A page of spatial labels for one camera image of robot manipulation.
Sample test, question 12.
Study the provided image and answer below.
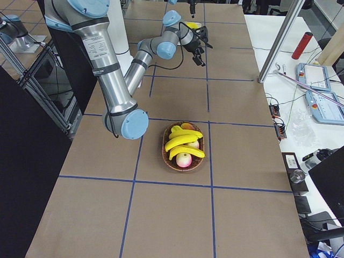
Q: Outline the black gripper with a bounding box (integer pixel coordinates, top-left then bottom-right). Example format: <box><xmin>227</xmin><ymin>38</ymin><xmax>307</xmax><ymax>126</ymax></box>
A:
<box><xmin>182</xmin><ymin>28</ymin><xmax>213</xmax><ymax>67</ymax></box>

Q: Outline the yellow banana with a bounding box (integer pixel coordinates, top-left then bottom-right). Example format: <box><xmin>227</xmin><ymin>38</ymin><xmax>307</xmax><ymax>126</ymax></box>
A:
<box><xmin>169</xmin><ymin>145</ymin><xmax>205</xmax><ymax>160</ymax></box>
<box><xmin>164</xmin><ymin>134</ymin><xmax>203</xmax><ymax>152</ymax></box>
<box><xmin>186</xmin><ymin>22</ymin><xmax>201</xmax><ymax>29</ymax></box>
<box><xmin>169</xmin><ymin>125</ymin><xmax>203</xmax><ymax>139</ymax></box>

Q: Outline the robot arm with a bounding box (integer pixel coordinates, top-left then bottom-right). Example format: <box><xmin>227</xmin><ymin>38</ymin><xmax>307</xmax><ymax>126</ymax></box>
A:
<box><xmin>44</xmin><ymin>0</ymin><xmax>208</xmax><ymax>140</ymax></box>
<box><xmin>1</xmin><ymin>15</ymin><xmax>37</xmax><ymax>51</ymax></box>

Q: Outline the brown wicker basket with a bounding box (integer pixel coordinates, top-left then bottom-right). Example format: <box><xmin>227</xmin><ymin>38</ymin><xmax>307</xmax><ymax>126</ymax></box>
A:
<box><xmin>162</xmin><ymin>121</ymin><xmax>205</xmax><ymax>172</ymax></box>

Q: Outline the white bear tray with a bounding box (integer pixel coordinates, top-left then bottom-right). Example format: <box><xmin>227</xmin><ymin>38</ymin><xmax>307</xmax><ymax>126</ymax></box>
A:
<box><xmin>177</xmin><ymin>21</ymin><xmax>202</xmax><ymax>46</ymax></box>

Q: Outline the red yellow mango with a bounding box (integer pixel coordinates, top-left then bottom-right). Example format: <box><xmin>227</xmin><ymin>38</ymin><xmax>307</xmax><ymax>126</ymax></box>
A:
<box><xmin>181</xmin><ymin>123</ymin><xmax>196</xmax><ymax>130</ymax></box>

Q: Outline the red thermos bottle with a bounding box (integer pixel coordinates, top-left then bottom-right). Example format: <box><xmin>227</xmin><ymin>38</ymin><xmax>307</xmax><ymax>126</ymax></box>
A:
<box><xmin>291</xmin><ymin>32</ymin><xmax>313</xmax><ymax>60</ymax></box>

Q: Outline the pink white apple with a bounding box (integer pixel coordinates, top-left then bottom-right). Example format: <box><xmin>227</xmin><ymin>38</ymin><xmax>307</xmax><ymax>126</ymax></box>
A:
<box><xmin>176</xmin><ymin>153</ymin><xmax>192</xmax><ymax>168</ymax></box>

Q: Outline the far teach pendant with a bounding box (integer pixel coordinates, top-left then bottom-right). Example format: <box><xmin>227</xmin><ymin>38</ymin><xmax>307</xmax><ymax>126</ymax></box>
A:
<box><xmin>296</xmin><ymin>63</ymin><xmax>331</xmax><ymax>91</ymax></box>

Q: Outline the teach pendant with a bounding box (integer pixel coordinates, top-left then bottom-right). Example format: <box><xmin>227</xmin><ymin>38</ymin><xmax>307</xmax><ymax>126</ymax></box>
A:
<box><xmin>305</xmin><ymin>91</ymin><xmax>343</xmax><ymax>125</ymax></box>
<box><xmin>296</xmin><ymin>63</ymin><xmax>331</xmax><ymax>91</ymax></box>

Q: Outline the clear plastic wrap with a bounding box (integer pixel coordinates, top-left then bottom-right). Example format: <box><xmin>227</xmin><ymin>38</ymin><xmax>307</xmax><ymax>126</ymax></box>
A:
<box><xmin>291</xmin><ymin>109</ymin><xmax>317</xmax><ymax>147</ymax></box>

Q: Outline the near teach pendant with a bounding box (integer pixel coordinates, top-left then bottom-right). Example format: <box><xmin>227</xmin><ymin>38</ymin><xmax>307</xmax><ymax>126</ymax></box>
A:
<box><xmin>305</xmin><ymin>91</ymin><xmax>343</xmax><ymax>125</ymax></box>

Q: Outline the black braided cable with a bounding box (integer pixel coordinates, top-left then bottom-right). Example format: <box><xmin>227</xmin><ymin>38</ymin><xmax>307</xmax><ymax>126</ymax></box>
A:
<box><xmin>146</xmin><ymin>21</ymin><xmax>194</xmax><ymax>70</ymax></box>

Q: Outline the aluminium frame post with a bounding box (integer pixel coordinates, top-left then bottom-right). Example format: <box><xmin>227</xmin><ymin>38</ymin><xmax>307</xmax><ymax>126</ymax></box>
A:
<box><xmin>257</xmin><ymin>0</ymin><xmax>305</xmax><ymax>83</ymax></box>

